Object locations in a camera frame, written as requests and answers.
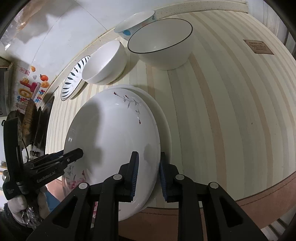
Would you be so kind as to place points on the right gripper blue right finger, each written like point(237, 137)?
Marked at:
point(169, 184)

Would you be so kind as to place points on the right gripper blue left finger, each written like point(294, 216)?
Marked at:
point(128, 182)

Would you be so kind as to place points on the white plate with floral print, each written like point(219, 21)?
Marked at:
point(156, 199)

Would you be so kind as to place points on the white deep plate branch print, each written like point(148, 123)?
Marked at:
point(108, 128)

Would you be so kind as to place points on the blue striped plate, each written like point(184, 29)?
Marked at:
point(74, 82)

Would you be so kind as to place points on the plain white bowl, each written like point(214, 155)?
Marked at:
point(106, 64)

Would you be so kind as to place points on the white bowl dark rim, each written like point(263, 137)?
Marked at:
point(165, 44)

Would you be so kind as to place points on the white bowl blue pattern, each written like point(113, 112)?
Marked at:
point(130, 25)

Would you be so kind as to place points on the white gloved left hand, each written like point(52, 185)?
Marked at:
point(20, 211)

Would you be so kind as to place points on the black wok with food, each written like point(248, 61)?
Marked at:
point(34, 123)

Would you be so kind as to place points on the striped cat table mat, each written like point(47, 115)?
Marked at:
point(231, 110)

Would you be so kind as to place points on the plastic bag left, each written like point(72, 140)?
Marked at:
point(14, 17)

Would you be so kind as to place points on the colourful wall sticker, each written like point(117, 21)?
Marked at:
point(28, 84)

